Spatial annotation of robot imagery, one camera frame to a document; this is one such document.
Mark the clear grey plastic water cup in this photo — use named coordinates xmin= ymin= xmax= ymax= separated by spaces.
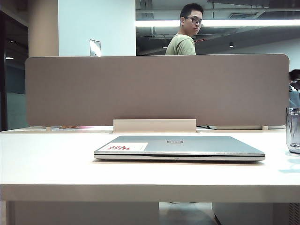
xmin=285 ymin=106 xmax=300 ymax=155

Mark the silver closed laptop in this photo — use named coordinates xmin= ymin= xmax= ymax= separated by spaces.
xmin=93 ymin=135 xmax=266 ymax=162

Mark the pink paper sheet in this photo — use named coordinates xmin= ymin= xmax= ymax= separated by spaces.
xmin=58 ymin=126 xmax=94 ymax=130

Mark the small framed wall notice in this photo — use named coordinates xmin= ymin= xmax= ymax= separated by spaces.
xmin=90 ymin=39 xmax=102 ymax=57

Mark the white red laptop sticker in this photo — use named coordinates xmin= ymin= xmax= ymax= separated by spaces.
xmin=104 ymin=142 xmax=149 ymax=152

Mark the beige desk divider panel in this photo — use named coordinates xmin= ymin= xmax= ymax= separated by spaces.
xmin=24 ymin=53 xmax=291 ymax=127

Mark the person in green shirt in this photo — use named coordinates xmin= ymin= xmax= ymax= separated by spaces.
xmin=165 ymin=2 xmax=204 ymax=56

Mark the dark glass door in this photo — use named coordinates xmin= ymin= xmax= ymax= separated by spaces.
xmin=0 ymin=11 xmax=29 ymax=132

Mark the long white ceiling light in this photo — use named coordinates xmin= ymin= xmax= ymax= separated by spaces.
xmin=135 ymin=20 xmax=300 ymax=27

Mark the person in blue shirt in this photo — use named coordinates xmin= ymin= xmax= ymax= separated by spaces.
xmin=288 ymin=69 xmax=300 ymax=109

